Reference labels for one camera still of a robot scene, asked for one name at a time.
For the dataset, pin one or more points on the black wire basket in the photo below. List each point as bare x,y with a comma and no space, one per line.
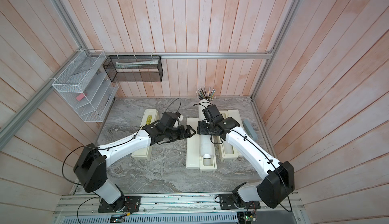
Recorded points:
134,68

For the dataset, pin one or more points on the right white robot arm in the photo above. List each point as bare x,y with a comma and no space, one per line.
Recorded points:
277,178

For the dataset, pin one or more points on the pink eraser block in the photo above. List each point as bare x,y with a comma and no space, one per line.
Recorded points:
81,96

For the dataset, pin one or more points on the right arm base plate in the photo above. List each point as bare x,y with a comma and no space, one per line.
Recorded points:
232,201

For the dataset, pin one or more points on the thick plastic wrap roll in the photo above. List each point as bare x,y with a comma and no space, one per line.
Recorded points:
206,146

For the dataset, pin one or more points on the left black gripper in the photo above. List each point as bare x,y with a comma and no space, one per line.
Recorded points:
182,135

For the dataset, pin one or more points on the cream dispenser lid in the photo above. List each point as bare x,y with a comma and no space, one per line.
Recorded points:
193,146
236,116

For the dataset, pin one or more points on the bundle of pencils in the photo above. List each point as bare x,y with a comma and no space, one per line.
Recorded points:
206,93

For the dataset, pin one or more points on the white wire shelf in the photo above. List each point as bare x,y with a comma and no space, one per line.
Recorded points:
84,74

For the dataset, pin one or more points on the blue stapler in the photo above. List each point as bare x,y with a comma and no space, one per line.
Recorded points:
249,129

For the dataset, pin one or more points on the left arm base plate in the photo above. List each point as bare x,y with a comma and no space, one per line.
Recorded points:
128,204

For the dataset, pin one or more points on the aluminium front rail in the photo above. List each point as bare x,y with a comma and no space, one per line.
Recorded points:
170,203

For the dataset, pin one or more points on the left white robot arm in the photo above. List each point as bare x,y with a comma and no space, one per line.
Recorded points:
91,167

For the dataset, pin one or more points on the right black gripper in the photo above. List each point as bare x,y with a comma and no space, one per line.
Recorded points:
201,127

